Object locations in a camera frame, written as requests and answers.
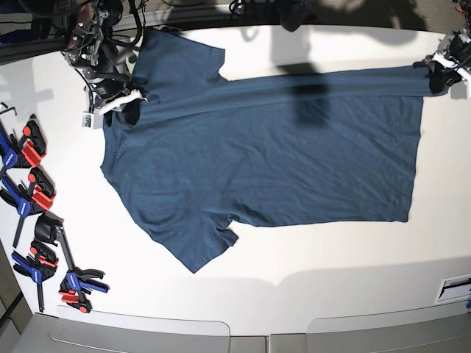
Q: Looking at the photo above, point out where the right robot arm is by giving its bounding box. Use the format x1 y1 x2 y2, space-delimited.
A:
63 1 146 129

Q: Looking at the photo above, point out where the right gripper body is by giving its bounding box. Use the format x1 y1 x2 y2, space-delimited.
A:
86 75 148 116

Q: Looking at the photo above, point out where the grey chair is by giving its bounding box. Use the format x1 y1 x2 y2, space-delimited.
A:
268 302 470 352
12 314 267 352

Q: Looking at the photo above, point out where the top blue red bar clamp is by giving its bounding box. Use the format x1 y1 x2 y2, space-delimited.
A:
1 117 46 177

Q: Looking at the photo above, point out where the dark blue T-shirt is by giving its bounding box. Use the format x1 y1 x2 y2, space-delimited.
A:
101 29 431 272

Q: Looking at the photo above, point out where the grey chair back left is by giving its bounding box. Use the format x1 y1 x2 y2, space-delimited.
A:
12 314 267 352

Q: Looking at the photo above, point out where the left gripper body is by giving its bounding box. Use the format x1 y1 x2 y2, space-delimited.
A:
424 31 470 83

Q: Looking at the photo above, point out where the metal hex key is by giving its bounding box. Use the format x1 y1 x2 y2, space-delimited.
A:
0 102 17 116

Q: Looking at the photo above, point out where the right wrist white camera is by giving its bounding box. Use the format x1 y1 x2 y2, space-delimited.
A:
82 112 104 129

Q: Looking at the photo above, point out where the bottom blue red bar clamp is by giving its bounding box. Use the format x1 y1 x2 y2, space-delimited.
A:
56 226 110 313

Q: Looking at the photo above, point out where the grey chair back right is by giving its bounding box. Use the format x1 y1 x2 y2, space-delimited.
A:
268 302 470 352

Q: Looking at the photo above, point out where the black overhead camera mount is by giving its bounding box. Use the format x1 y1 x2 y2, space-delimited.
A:
275 0 327 32

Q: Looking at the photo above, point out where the blue red bar clamp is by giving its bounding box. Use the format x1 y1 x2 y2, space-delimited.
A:
1 117 46 177
56 226 110 313
12 240 58 313
1 167 55 249

